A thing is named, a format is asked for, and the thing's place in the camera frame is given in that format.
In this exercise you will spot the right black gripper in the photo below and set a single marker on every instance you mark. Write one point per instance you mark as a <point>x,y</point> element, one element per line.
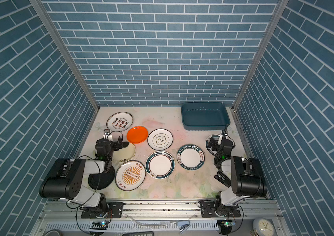
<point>223,140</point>

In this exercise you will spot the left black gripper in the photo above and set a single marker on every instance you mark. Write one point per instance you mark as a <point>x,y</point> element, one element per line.
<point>116,144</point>

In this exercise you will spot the white plate red characters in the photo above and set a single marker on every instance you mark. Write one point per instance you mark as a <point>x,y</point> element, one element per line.
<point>120,121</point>

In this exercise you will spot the white plate teal lettered rim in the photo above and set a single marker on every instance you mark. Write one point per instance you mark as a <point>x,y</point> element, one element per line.
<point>190,157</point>

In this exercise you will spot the white plate teal red rim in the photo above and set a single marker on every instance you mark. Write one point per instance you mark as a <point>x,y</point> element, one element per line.
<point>160,165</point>

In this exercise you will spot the white plate teal red band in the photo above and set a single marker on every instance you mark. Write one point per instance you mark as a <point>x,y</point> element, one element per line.
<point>206,143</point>

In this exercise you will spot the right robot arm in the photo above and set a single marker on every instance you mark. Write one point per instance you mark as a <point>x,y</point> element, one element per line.
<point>242,177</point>

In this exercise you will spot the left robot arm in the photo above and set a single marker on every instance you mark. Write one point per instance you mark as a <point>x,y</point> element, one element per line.
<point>80,180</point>

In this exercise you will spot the teal plastic bin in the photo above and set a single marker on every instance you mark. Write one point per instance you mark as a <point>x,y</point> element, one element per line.
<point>202,116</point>

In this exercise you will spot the cream plate green edge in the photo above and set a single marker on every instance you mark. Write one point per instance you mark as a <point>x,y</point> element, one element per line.
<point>125,154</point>

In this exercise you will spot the orange plastic plate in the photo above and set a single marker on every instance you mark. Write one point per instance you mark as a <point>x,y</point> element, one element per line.
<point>137,134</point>

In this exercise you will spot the white plate orange sunburst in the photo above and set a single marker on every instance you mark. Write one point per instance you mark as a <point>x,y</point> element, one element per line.
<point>130,175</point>

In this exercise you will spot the white plate clover emblem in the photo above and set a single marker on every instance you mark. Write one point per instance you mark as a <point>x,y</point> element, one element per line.
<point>160,139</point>

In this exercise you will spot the black round plate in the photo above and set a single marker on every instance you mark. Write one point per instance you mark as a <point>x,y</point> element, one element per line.
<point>102,180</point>

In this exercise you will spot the white analog clock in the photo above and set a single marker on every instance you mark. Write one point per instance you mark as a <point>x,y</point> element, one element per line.
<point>263,227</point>

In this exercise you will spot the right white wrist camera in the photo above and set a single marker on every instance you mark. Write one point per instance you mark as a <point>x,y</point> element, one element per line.
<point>221,137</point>

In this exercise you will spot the aluminium mounting rail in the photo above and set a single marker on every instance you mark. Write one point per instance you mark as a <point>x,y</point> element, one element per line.
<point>178,216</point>

